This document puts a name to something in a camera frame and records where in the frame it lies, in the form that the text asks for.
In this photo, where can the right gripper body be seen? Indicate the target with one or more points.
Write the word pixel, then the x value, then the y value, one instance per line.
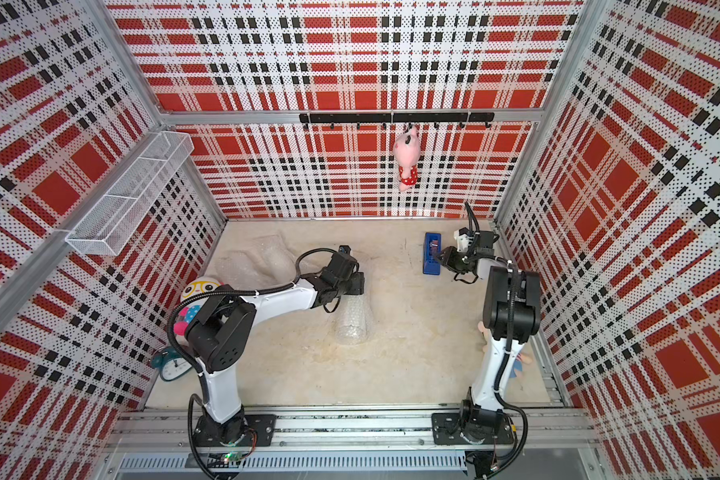
pixel 457 261

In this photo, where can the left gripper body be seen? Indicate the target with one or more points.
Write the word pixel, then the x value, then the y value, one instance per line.
pixel 354 286

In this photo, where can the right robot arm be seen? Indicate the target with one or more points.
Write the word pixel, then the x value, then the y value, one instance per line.
pixel 511 312

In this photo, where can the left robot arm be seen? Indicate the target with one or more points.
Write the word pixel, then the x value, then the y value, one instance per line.
pixel 210 329

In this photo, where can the blue box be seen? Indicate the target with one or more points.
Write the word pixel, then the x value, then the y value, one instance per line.
pixel 431 251

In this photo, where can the pink hanging plush toy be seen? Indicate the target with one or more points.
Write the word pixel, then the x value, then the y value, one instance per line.
pixel 407 152

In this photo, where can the doll head plush toy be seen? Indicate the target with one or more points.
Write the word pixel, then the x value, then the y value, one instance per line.
pixel 524 363

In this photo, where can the owl plush toy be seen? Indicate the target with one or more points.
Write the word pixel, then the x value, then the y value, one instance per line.
pixel 187 313

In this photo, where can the teal alarm clock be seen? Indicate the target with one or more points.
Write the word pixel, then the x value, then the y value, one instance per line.
pixel 169 364

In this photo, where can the black hook rail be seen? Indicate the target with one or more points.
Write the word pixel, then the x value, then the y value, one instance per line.
pixel 458 117

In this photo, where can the metal base rail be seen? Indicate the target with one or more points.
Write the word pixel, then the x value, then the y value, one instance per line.
pixel 387 441

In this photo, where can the clear wall shelf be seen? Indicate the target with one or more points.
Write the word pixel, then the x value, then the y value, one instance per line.
pixel 111 221

